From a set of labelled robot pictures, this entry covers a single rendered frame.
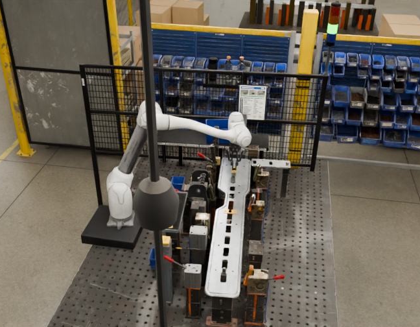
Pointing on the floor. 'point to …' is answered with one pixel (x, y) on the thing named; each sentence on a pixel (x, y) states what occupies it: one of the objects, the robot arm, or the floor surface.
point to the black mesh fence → (196, 110)
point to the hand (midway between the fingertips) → (234, 165)
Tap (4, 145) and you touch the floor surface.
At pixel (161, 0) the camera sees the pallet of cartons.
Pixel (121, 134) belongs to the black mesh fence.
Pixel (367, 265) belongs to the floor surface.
